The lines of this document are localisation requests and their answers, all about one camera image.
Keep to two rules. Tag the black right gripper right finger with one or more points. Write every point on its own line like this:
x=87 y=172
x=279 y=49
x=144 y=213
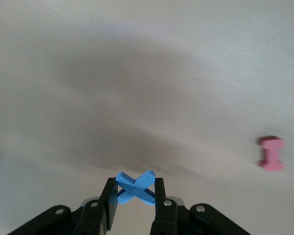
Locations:
x=165 y=218

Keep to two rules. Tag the brown table cover sheet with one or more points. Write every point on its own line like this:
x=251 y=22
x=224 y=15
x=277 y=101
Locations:
x=137 y=73

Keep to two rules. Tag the red foam letter I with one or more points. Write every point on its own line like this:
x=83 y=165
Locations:
x=271 y=153

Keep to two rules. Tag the blue foam letter X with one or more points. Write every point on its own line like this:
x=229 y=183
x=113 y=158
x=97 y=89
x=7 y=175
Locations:
x=136 y=191

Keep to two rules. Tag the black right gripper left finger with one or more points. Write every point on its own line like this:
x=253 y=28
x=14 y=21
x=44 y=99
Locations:
x=98 y=215

